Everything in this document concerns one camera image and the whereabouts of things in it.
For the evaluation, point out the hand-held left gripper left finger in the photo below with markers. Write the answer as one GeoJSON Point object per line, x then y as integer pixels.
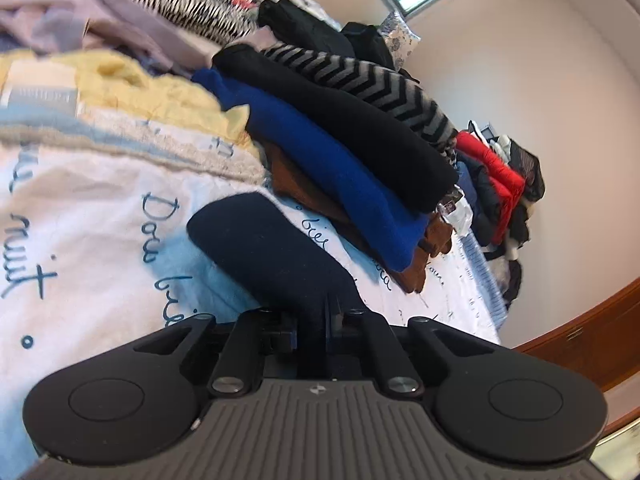
{"type": "Point", "coordinates": [285, 335]}

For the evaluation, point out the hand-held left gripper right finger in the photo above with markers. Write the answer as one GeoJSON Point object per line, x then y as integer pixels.
{"type": "Point", "coordinates": [332, 332]}

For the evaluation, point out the dark navy small garment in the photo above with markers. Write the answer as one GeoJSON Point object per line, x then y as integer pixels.
{"type": "Point", "coordinates": [260, 245]}

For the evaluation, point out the black clothes heap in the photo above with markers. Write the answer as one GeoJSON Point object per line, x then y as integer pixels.
{"type": "Point", "coordinates": [310, 25]}

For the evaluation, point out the folded brown garment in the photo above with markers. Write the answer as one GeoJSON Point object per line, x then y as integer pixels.
{"type": "Point", "coordinates": [435, 240]}

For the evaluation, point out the light blue quilted mattress pad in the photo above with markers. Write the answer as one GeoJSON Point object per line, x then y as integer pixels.
{"type": "Point", "coordinates": [487, 280]}

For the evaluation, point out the small clear plastic bag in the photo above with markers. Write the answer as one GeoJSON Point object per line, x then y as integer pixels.
{"type": "Point", "coordinates": [457, 215]}

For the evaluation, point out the folded blue garment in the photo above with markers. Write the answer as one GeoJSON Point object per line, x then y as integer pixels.
{"type": "Point", "coordinates": [320, 160]}

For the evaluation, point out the black hanging garment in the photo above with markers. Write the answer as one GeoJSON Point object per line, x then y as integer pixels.
{"type": "Point", "coordinates": [515, 280]}

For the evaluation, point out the navy jacket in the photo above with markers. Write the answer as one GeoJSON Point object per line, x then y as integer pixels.
{"type": "Point", "coordinates": [480, 195]}

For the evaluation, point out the folded black garment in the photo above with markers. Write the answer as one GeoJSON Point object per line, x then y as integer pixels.
{"type": "Point", "coordinates": [350, 130]}

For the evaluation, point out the white script printed bedsheet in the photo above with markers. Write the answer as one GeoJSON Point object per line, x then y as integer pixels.
{"type": "Point", "coordinates": [100, 240]}

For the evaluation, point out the red jacket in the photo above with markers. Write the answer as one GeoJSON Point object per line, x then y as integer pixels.
{"type": "Point", "coordinates": [495, 170]}

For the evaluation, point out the grey black chevron garment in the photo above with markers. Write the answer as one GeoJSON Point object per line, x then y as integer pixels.
{"type": "Point", "coordinates": [380, 85]}

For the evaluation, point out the dark plaid garment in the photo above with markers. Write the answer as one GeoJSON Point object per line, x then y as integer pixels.
{"type": "Point", "coordinates": [525, 165]}

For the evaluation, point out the brown wooden door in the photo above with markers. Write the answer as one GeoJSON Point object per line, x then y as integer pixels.
{"type": "Point", "coordinates": [590, 340]}

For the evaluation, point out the yellow cloth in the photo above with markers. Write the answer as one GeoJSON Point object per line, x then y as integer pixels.
{"type": "Point", "coordinates": [150, 90]}

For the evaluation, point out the light blue beige blanket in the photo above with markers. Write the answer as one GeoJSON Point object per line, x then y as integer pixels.
{"type": "Point", "coordinates": [75, 130]}

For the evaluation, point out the blue floral pillow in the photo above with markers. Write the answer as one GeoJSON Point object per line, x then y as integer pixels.
{"type": "Point", "coordinates": [400, 35]}

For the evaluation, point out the zebra striped floral cloth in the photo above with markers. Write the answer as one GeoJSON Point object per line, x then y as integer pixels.
{"type": "Point", "coordinates": [200, 5]}

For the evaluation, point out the white grey folded cloth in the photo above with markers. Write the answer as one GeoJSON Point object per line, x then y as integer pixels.
{"type": "Point", "coordinates": [35, 80]}

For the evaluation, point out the lavender cloth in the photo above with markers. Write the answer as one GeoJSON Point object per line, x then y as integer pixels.
{"type": "Point", "coordinates": [60, 5]}

